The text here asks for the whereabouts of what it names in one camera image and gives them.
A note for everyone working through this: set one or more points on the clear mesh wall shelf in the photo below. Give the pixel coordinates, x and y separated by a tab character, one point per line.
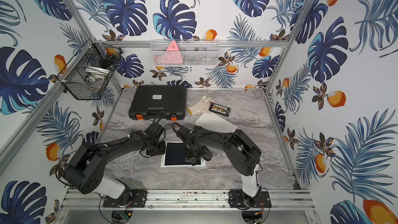
195	52

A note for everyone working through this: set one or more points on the black plastic tool case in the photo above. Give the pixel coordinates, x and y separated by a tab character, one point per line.
149	101

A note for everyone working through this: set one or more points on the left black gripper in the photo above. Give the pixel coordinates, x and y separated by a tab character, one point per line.
157	149

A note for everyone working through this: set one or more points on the grey blue wiping cloth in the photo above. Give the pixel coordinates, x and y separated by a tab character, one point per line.
205	154

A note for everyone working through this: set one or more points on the pink triangular paper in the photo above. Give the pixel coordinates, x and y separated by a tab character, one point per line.
172	55

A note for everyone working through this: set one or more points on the black screwdriver bit box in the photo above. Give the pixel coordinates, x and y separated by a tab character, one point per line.
219	109

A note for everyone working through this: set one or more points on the silver object in basket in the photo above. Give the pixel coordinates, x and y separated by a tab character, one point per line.
95	75

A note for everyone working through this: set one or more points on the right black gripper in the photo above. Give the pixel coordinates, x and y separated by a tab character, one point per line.
188	157

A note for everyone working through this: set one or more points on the white knit work glove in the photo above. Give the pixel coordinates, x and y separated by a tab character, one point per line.
201	106

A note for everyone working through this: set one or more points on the black wire basket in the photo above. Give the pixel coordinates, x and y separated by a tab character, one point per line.
95	54

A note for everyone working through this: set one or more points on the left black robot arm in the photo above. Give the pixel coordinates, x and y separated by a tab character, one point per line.
86	170

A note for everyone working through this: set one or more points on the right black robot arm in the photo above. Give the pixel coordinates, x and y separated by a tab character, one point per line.
243	154

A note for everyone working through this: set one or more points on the white drawing tablet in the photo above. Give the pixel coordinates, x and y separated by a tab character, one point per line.
213	122
175	157

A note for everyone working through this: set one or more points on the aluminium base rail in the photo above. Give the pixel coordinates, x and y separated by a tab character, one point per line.
206	200

